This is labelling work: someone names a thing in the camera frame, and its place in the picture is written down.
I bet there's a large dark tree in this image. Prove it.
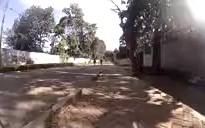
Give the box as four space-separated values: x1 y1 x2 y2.
109 0 171 74

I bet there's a red brick path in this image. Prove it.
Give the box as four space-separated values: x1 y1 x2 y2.
44 64 205 128

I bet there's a stone kerb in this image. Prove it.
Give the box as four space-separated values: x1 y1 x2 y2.
43 87 86 128

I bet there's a row of trees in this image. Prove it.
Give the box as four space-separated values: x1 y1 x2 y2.
4 3 108 61

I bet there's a grass verge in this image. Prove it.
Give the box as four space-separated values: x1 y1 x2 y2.
0 62 76 74

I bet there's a grey paved road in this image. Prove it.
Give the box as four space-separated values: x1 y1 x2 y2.
0 64 101 128

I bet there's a bare dirt strip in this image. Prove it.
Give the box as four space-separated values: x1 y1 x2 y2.
136 71 205 122

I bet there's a white wall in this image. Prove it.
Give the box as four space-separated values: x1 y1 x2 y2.
0 46 93 66

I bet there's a grey concrete wall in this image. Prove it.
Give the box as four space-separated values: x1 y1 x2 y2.
141 26 205 79

